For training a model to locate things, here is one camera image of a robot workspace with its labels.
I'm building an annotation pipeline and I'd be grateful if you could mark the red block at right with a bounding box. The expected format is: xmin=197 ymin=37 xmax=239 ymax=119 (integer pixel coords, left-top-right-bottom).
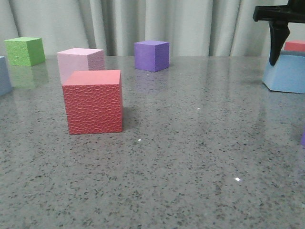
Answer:
xmin=284 ymin=40 xmax=305 ymax=52

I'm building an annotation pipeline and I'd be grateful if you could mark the purple block at back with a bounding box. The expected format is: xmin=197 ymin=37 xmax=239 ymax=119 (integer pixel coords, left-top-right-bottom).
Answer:
xmin=134 ymin=41 xmax=170 ymax=72

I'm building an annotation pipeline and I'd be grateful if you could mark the grey-green curtain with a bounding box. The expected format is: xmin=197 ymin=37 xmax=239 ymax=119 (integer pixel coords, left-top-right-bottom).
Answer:
xmin=0 ymin=0 xmax=305 ymax=57

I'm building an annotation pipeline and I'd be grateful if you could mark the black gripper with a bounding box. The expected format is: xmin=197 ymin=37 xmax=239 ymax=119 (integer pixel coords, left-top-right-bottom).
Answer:
xmin=253 ymin=0 xmax=305 ymax=66

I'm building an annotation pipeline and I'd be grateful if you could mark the green block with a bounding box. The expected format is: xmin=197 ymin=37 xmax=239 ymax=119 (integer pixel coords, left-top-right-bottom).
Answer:
xmin=4 ymin=37 xmax=46 ymax=66

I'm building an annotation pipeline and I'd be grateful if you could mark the pink block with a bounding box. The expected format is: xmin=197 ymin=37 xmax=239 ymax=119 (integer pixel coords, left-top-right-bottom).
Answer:
xmin=57 ymin=48 xmax=105 ymax=83

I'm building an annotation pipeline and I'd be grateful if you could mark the light blue block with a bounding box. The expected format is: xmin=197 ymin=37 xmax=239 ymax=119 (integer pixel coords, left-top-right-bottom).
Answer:
xmin=263 ymin=51 xmax=305 ymax=94

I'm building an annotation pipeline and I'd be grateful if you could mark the large red textured block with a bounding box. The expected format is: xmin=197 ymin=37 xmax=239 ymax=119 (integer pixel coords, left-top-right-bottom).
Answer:
xmin=62 ymin=70 xmax=123 ymax=135

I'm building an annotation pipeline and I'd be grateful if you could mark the purple block at edge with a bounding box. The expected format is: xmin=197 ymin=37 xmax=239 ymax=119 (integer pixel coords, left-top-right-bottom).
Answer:
xmin=300 ymin=133 xmax=305 ymax=146

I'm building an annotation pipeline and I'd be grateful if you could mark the blue textured block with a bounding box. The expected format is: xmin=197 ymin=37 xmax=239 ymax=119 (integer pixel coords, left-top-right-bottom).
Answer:
xmin=0 ymin=56 xmax=12 ymax=96

